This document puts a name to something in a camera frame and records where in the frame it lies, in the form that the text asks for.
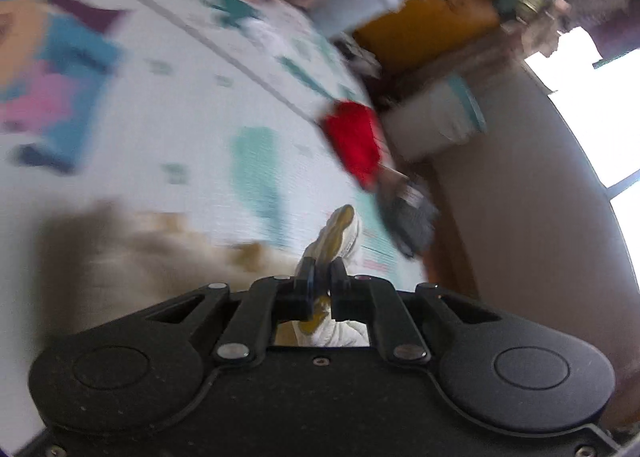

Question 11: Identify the cream baby garment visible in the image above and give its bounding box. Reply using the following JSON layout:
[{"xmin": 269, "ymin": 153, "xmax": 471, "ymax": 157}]
[{"xmin": 40, "ymin": 200, "xmax": 372, "ymax": 349}]

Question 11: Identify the red garment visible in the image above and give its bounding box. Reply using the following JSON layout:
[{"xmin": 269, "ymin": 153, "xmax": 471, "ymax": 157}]
[{"xmin": 320, "ymin": 100, "xmax": 387, "ymax": 193}]

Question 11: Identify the pale blue storage box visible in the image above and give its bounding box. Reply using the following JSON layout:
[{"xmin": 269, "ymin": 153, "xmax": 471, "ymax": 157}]
[{"xmin": 307, "ymin": 0, "xmax": 406, "ymax": 40}]

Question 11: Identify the printed play mat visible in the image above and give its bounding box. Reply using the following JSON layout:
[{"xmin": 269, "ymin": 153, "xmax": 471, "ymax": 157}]
[{"xmin": 0, "ymin": 0, "xmax": 437, "ymax": 453}]

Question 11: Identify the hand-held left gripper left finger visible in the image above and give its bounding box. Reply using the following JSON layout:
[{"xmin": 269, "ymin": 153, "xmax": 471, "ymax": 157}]
[{"xmin": 145, "ymin": 257, "xmax": 321, "ymax": 368}]

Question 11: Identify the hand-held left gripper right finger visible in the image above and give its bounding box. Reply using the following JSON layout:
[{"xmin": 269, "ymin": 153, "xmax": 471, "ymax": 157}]
[{"xmin": 329, "ymin": 256, "xmax": 502, "ymax": 366}]

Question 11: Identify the grey knitted garment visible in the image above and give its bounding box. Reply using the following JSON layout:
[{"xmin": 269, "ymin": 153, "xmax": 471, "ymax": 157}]
[{"xmin": 375, "ymin": 176, "xmax": 442, "ymax": 259}]

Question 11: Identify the white bin with teal rim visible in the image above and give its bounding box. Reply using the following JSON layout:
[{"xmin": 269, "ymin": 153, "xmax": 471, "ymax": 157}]
[{"xmin": 382, "ymin": 74, "xmax": 488, "ymax": 163}]

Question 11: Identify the yellow cabinet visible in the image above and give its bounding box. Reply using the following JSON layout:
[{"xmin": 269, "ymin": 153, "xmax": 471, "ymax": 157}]
[{"xmin": 352, "ymin": 0, "xmax": 503, "ymax": 75}]

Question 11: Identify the small white cloth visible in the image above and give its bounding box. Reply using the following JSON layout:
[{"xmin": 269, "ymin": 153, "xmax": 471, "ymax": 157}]
[{"xmin": 245, "ymin": 17, "xmax": 288, "ymax": 55}]

